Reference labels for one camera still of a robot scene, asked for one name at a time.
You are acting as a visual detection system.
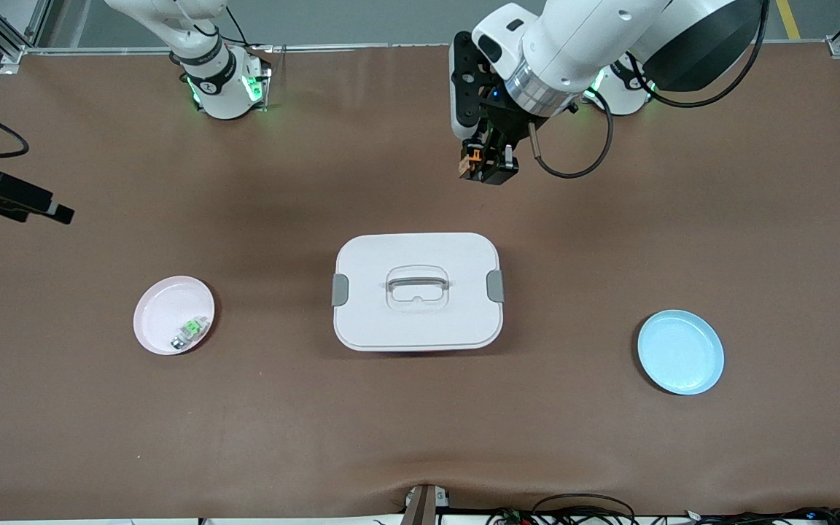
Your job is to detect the pink round plate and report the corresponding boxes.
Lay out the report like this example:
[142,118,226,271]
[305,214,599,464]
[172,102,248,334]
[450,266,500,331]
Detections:
[133,275,216,357]

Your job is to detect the white lidded storage box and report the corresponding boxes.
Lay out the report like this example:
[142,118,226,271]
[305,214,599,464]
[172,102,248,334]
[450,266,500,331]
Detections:
[331,232,505,353]

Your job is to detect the brown table mat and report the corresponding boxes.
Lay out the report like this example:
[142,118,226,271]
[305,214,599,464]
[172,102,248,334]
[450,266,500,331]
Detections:
[0,44,840,520]

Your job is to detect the light blue round plate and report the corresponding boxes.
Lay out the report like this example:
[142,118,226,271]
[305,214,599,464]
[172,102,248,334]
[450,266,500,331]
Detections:
[637,309,726,397]

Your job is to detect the metal table clamp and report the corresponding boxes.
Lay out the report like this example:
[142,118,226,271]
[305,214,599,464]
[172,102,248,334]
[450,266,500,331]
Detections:
[400,483,451,525]

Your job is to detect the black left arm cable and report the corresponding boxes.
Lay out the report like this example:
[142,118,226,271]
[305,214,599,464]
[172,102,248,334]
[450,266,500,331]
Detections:
[528,0,769,180]

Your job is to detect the grey box lid handle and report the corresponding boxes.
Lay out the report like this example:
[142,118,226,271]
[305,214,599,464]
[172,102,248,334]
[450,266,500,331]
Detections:
[387,275,450,294]

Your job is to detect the aluminium table edge rail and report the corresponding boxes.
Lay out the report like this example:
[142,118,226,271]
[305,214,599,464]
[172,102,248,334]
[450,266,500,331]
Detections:
[0,42,840,55]

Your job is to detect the green and clear switch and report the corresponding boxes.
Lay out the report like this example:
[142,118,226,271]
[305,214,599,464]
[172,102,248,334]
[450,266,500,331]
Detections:
[171,316,211,349]

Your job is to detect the black right base cables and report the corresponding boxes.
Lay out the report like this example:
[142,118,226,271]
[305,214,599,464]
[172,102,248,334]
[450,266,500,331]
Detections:
[201,0,275,52]

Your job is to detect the looped black cable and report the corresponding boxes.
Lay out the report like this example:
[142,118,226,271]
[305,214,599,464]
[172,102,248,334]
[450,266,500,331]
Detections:
[533,494,636,525]

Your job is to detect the black cable tangle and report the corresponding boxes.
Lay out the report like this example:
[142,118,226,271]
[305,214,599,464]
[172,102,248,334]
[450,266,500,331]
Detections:
[489,505,840,525]

